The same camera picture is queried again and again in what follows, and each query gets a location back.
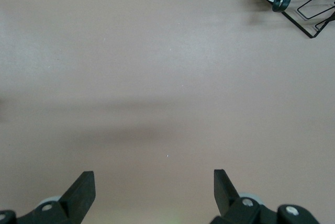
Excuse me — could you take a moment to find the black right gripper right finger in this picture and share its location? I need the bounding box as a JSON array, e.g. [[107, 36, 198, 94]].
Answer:
[[210, 169, 322, 224]]

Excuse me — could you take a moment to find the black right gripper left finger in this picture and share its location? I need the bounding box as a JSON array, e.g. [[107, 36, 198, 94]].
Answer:
[[0, 171, 96, 224]]

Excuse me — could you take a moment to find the black wire rack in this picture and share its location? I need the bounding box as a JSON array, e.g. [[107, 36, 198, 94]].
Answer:
[[253, 0, 335, 39]]

